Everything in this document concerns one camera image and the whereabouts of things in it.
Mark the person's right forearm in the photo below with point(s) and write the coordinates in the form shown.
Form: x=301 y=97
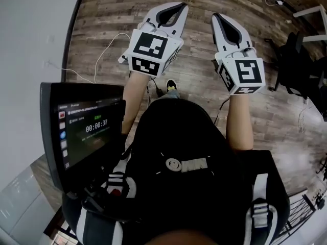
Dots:
x=240 y=124

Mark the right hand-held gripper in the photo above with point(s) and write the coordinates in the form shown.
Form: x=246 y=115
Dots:
x=242 y=74

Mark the black monitor screen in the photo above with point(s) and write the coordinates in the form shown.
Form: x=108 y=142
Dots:
x=84 y=131

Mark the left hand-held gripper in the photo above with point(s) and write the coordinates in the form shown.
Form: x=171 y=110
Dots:
x=149 y=48

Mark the white table frame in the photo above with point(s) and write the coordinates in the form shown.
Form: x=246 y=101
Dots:
x=315 y=22

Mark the person's left forearm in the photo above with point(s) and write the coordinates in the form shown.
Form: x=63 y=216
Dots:
x=134 y=98

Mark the person's black yellow shoe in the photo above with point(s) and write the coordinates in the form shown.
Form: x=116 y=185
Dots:
x=171 y=85

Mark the person's grey jeans leg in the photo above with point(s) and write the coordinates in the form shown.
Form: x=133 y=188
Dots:
x=173 y=94

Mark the black office chair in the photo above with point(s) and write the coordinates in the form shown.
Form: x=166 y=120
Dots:
x=299 y=65

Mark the person's black shirt torso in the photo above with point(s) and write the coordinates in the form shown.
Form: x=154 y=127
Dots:
x=184 y=187

